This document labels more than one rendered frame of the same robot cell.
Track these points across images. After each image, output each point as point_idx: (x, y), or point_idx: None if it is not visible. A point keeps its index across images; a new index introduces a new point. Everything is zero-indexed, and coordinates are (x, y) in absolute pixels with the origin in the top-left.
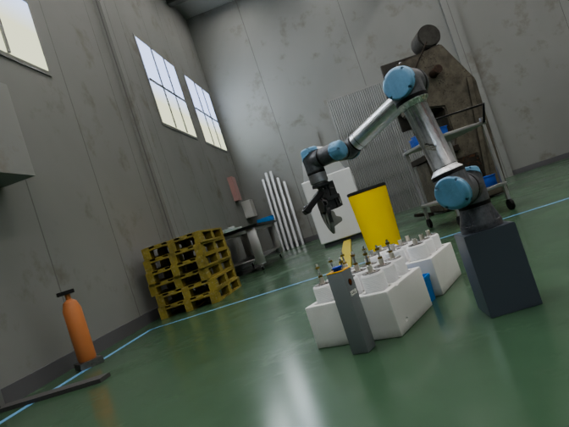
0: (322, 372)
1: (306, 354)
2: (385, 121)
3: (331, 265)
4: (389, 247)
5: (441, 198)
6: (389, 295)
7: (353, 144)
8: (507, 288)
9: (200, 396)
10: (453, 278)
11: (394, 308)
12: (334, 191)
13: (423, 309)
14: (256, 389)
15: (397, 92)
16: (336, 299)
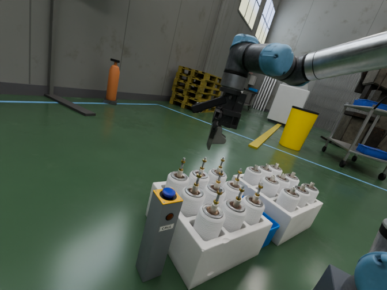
0: (87, 266)
1: (132, 213)
2: (386, 58)
3: (203, 164)
4: (259, 191)
5: (370, 282)
6: (203, 254)
7: (305, 67)
8: None
9: (42, 183)
10: (299, 231)
11: (198, 266)
12: (239, 108)
13: (243, 260)
14: (49, 222)
15: None
16: (148, 218)
